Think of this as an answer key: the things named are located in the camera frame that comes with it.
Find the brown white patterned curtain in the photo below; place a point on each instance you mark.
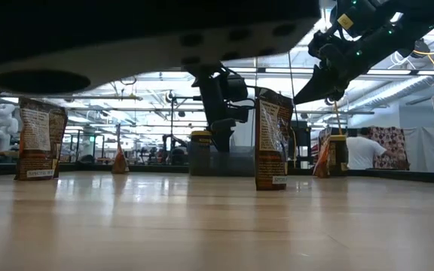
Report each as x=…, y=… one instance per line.
x=398, y=139

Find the white humanoid robot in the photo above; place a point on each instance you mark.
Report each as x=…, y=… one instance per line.
x=2, y=126

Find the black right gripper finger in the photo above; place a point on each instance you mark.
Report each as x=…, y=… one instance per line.
x=315, y=86

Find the long ceiling light bar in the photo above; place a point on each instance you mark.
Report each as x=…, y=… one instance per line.
x=390, y=71

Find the person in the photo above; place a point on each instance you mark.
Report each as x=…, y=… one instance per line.
x=364, y=150

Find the silver ceiling ventilation duct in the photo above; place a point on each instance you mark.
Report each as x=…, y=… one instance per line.
x=398, y=90

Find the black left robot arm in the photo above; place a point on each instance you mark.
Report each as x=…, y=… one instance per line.
x=202, y=69

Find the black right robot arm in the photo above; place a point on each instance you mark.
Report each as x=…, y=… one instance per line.
x=390, y=37

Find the plain white curtain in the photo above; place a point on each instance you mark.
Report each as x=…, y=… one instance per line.
x=424, y=148

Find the dark grey plastic bin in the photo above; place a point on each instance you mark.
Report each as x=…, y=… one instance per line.
x=236, y=162

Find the black equipment rack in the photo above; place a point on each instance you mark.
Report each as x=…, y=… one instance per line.
x=300, y=143

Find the brown taco seasoning pouch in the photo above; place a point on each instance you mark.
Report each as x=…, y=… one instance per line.
x=40, y=139
x=271, y=143
x=321, y=158
x=120, y=162

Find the yellow-lidded crunchy onion jar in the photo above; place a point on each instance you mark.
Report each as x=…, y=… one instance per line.
x=339, y=158
x=200, y=154

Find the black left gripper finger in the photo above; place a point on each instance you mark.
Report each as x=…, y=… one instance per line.
x=222, y=135

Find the black aluminium table frame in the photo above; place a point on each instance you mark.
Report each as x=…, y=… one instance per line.
x=156, y=168

